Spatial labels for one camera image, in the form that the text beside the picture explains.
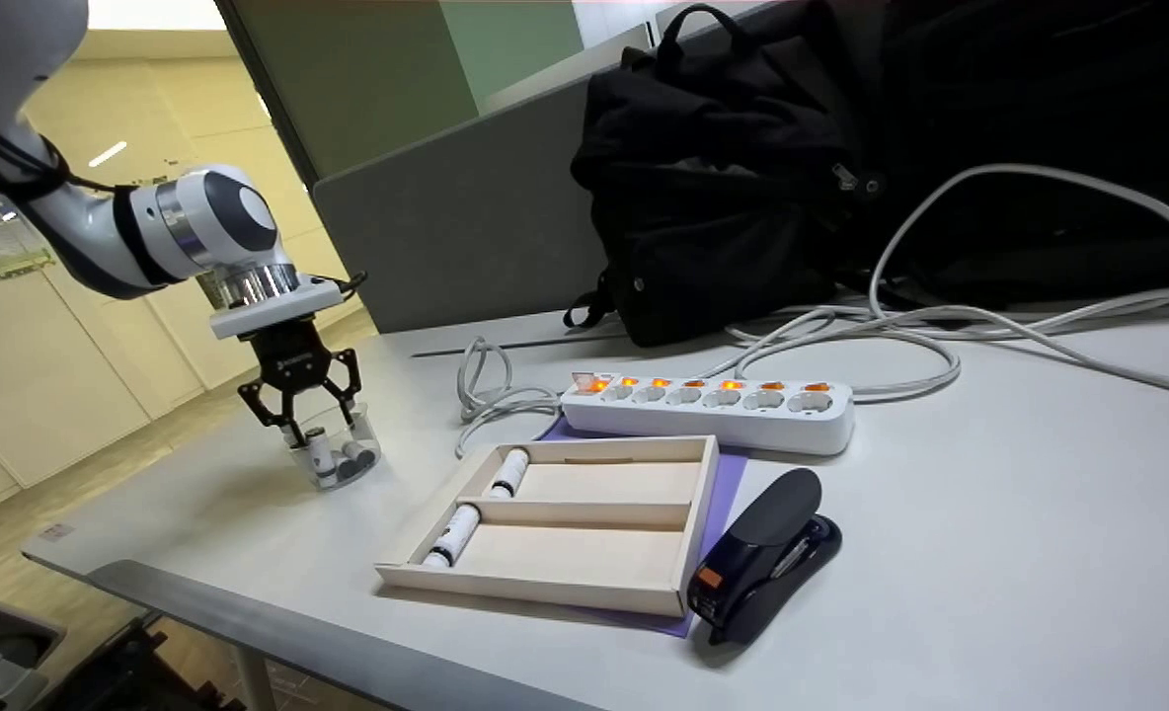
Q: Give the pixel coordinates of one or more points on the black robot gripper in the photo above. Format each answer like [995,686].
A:
[292,361]

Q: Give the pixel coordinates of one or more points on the small white bottle black cap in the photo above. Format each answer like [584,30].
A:
[323,454]

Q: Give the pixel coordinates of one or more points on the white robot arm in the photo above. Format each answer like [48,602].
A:
[209,224]

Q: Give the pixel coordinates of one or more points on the small bottle in bowl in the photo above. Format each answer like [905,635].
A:
[363,463]

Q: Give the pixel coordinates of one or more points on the white bottle bottom compartment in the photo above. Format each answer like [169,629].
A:
[456,535]

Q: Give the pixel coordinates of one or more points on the white bottle compartment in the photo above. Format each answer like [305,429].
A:
[511,477]
[456,535]

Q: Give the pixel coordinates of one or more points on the white bottle top compartment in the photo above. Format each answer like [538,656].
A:
[511,477]

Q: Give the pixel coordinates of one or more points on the wooden compartment box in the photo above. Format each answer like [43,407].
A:
[598,521]

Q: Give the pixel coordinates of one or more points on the purple paper sheet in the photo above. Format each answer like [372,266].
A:
[717,513]

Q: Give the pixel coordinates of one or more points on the white power strip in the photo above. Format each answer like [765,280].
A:
[780,417]

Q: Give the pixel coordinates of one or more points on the black backpack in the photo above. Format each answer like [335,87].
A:
[722,163]

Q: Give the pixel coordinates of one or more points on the black stapler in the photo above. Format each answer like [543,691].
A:
[765,560]

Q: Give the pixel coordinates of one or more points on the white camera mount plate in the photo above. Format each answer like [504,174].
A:
[280,308]

